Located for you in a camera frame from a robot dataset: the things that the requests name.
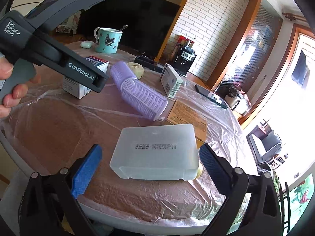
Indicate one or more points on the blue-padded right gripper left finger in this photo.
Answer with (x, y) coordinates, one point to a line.
(49, 205)

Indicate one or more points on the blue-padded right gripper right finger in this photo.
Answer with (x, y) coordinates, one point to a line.
(263, 214)

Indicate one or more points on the translucent plastic box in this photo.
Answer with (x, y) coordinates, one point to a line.
(156, 153)

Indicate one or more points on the beige paper ball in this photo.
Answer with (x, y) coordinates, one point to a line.
(137, 69)

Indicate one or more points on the brown cardboard box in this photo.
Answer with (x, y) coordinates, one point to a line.
(183, 114)

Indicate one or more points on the purple hair roller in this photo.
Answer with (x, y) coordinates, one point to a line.
(150, 103)

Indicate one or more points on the white blue medicine box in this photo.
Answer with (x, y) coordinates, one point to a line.
(170, 80)

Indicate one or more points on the person's left hand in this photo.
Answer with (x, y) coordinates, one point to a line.
(13, 83)

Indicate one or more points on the white earbuds case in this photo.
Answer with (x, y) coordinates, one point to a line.
(86, 44)

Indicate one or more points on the turquoise butterfly mug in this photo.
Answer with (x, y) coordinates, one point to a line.
(107, 40)

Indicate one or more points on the black smartphone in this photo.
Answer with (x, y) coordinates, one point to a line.
(211, 96)

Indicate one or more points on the black television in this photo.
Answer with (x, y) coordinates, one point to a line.
(148, 22)

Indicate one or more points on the dark blue phone case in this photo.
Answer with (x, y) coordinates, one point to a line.
(149, 64)

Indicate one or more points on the black coffee machine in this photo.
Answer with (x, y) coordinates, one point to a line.
(183, 58)

